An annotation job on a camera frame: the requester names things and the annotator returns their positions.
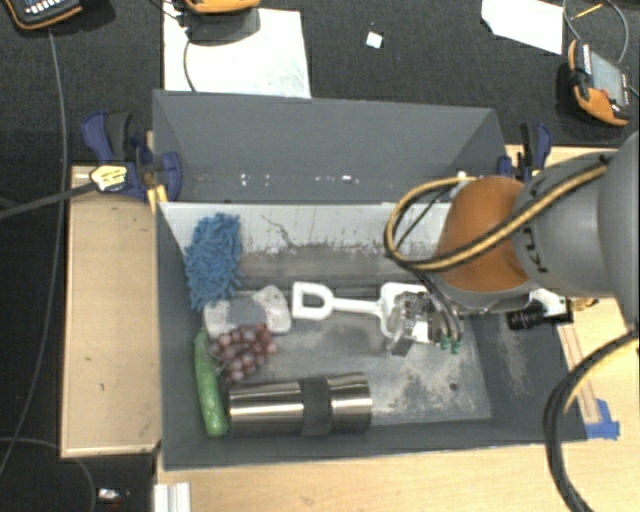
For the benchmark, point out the blue shaggy cloth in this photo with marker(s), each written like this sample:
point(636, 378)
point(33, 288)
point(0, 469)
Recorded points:
point(214, 260)

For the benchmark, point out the pale wood board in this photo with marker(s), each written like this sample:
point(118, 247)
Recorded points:
point(110, 320)

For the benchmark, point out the green toy cucumber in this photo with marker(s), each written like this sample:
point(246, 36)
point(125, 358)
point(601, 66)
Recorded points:
point(209, 390)

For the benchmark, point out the white toy shovel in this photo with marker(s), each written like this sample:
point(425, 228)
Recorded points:
point(345, 306)

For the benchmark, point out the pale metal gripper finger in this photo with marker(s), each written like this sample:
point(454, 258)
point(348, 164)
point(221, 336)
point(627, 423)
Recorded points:
point(408, 310)
point(409, 338)

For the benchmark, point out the clear plastic packet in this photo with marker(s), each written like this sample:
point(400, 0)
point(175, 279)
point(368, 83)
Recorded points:
point(250, 312)

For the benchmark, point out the purple toy grapes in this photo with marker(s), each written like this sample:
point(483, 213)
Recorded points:
point(242, 350)

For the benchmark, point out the grey metal bin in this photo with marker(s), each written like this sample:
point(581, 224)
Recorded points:
point(320, 150)

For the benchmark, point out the steel cup with black band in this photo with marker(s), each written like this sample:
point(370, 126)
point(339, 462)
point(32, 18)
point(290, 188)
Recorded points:
point(280, 407)

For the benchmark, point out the black cylinder on white bracket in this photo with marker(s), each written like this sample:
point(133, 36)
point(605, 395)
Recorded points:
point(531, 316)

